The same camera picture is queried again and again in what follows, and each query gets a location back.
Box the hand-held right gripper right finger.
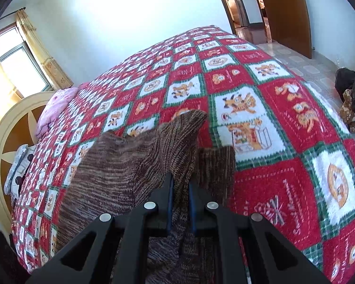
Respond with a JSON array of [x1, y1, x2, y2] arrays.
[[189, 180, 332, 284]]

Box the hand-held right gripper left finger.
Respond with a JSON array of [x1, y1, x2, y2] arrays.
[[25, 172, 176, 284]]

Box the brown striped knit sweater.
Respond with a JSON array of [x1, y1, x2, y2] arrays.
[[56, 109, 237, 284]]

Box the grey printed pillow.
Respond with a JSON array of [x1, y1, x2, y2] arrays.
[[4, 143, 34, 196]]

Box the cream and brown headboard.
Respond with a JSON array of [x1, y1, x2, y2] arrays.
[[0, 92, 57, 228]]

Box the red checked printed blanket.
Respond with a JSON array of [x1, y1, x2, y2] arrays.
[[12, 25, 355, 284]]

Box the pink pillow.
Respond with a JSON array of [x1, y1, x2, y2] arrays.
[[35, 83, 91, 138]]

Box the yellow floral cloth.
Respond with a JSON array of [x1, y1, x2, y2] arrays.
[[340, 89, 355, 141]]

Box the yellow patterned curtain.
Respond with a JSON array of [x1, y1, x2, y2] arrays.
[[16, 9, 66, 91]]

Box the window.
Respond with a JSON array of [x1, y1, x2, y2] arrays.
[[0, 27, 54, 95]]

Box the wooden door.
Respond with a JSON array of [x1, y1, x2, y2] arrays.
[[253, 0, 312, 59]]

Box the curtain rod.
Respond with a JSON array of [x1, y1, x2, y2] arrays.
[[0, 6, 27, 22]]

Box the wooden door frame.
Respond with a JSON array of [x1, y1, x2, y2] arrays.
[[211, 0, 273, 44]]

